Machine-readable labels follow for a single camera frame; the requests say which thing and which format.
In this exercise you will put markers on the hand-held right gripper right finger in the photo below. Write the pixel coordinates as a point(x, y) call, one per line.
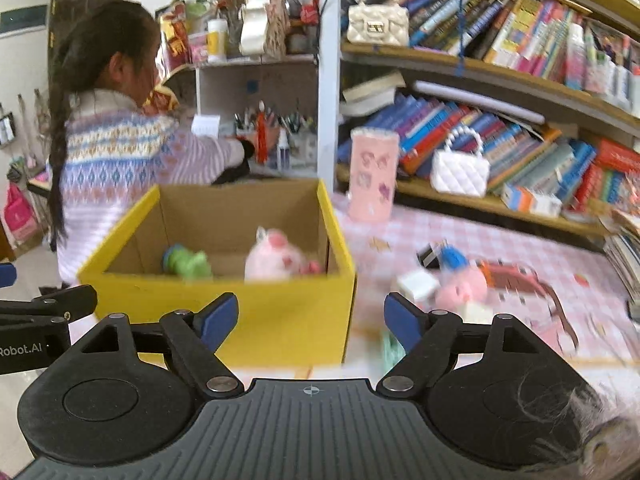
point(402, 320)

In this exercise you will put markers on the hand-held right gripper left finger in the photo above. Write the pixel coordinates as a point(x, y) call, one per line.
point(220, 317)

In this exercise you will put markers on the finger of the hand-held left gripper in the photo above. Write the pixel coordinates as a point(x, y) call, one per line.
point(6, 275)
point(55, 305)

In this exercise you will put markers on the yellow cardboard box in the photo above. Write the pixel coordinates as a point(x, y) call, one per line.
point(215, 320)

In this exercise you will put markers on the white cube box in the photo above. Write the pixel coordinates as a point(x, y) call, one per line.
point(419, 286)

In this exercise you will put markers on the pink round plush toy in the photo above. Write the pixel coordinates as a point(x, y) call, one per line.
point(462, 287)

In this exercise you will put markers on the pink bag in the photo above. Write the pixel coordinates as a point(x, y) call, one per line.
point(20, 215)

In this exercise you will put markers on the green plastic toy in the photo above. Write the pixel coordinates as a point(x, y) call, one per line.
point(187, 262)

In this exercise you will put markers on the black binder clip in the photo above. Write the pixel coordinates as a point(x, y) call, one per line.
point(427, 256)

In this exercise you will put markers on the small white box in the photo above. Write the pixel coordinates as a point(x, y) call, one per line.
point(476, 314)

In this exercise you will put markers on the pink spotted plush toy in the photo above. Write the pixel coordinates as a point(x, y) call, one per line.
point(275, 260)

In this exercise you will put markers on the blue small toy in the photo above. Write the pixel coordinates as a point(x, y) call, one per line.
point(454, 258)

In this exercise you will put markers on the pink checked desk mat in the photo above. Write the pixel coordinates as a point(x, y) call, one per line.
point(500, 240)

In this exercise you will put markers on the pink cylinder container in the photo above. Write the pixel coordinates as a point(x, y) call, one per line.
point(372, 175)

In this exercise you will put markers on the white quilted purse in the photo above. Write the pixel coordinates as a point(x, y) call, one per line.
point(460, 172)

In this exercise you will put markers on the orange and white box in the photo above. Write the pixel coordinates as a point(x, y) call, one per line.
point(532, 201)

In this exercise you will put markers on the clear spray bottle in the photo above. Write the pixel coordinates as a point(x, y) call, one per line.
point(284, 152)

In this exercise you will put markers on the row of blue books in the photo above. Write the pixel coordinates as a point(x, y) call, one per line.
point(450, 130)

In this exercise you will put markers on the pen holder with pens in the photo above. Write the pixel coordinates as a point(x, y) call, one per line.
point(300, 132)

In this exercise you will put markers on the grey fuzzy fabric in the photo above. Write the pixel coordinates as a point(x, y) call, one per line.
point(595, 430)

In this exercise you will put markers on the white cubby shelf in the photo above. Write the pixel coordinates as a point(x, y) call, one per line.
point(225, 90)

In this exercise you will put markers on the stack of paper booklets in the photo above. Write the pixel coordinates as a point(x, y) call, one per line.
point(622, 255)

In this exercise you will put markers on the stack of lying books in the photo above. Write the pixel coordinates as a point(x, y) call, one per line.
point(372, 92)

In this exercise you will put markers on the white paper roll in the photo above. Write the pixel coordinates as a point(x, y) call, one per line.
point(480, 102)

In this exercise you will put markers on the row of red books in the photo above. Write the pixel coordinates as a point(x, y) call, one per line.
point(612, 175)

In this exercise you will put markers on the wooden bookshelf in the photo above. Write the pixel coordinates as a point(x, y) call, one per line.
point(450, 62)

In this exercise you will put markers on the white plastic bottle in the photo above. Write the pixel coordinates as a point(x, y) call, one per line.
point(216, 42)

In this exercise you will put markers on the red and gold decoration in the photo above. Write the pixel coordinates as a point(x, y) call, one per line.
point(172, 35)

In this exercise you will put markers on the cream ribbon ornament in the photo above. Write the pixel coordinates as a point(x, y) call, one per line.
point(254, 25)

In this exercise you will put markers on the cream quilted purse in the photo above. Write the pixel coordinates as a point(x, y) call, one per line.
point(377, 22)

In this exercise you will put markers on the woven wooden ornament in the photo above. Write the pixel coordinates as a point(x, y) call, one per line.
point(277, 20)

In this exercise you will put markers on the row of colourful books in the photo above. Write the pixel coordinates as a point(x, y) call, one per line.
point(500, 25)

